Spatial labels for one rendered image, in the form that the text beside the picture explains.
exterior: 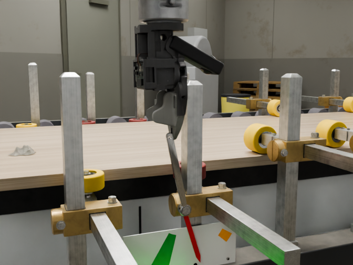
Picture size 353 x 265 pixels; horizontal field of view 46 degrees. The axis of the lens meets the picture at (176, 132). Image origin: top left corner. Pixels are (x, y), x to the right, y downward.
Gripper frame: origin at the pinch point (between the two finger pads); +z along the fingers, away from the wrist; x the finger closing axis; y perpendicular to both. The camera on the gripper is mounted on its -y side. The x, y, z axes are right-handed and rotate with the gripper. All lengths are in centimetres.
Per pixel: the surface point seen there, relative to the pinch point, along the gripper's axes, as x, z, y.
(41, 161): -36.9, 11.1, 23.2
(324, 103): -115, 10, -132
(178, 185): -2.1, 11.2, -1.1
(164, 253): -5.3, 26.5, 1.2
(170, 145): 0.4, 2.3, 1.3
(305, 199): -28, 29, -53
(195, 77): -530, 7, -233
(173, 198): -6.9, 15.4, -1.7
